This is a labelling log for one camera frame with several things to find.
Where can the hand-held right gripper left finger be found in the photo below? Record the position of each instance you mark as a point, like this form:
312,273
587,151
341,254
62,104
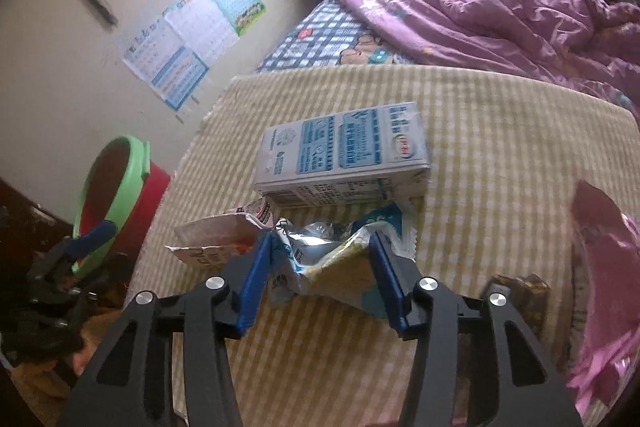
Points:
255,277

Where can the plaid cartoon bedsheet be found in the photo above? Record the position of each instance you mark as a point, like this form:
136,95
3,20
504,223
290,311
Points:
320,32

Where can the dark wooden door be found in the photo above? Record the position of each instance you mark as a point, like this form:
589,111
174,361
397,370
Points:
25,212

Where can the white crumpled wrapper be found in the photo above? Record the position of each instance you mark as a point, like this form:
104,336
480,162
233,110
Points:
215,232

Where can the red bin with green rim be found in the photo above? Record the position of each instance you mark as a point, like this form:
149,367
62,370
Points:
145,197

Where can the blue wall poster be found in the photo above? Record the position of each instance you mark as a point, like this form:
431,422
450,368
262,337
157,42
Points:
165,67

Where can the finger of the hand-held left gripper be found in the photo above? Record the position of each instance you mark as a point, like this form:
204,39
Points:
95,237

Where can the purple quilt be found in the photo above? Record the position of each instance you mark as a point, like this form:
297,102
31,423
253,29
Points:
500,17

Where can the pink foil wrapper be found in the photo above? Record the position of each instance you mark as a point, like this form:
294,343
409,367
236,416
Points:
605,282

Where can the brown wrapper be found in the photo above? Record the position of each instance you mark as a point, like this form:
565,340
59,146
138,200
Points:
525,302

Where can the white and blue milk carton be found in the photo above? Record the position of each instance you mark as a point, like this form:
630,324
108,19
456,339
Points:
340,147

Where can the white and blue foil wrapper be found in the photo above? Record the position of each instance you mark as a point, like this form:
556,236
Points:
340,267

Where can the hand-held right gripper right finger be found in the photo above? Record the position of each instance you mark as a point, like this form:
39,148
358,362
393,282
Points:
385,282

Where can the white wall poster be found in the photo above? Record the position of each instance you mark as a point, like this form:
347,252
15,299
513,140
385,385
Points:
200,24

